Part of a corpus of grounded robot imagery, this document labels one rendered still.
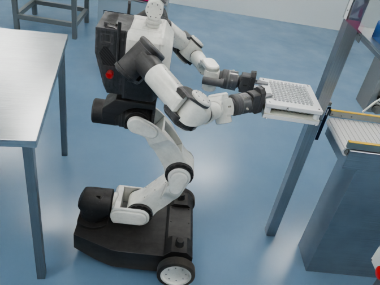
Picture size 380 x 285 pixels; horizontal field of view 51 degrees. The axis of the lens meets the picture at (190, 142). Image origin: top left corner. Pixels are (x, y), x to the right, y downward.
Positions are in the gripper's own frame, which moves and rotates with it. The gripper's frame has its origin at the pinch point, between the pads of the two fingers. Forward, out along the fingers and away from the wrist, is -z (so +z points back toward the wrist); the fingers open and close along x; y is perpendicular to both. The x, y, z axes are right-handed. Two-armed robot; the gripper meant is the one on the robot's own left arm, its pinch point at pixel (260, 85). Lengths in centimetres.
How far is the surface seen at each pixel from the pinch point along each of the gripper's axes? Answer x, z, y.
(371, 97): -11.3, -41.8, 16.0
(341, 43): -20.7, -31.8, -14.6
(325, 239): 80, -55, 7
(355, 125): 17, -51, -10
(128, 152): 105, 77, -66
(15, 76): 15, 114, 7
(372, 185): 39, -64, 5
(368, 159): 21, -54, 11
